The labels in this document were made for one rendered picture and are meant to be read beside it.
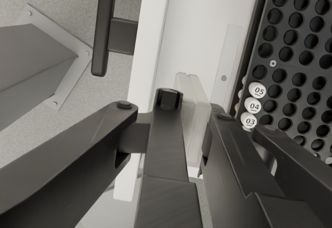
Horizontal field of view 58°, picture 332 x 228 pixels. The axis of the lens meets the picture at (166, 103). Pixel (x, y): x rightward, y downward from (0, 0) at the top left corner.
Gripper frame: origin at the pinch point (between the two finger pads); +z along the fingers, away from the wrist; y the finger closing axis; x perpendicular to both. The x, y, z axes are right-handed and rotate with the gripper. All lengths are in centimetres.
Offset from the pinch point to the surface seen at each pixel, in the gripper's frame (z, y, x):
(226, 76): 14.5, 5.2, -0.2
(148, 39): 6.6, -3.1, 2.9
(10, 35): 75, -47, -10
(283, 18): 9.3, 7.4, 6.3
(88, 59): 98, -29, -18
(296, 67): 9.3, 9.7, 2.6
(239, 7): 15.7, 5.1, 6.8
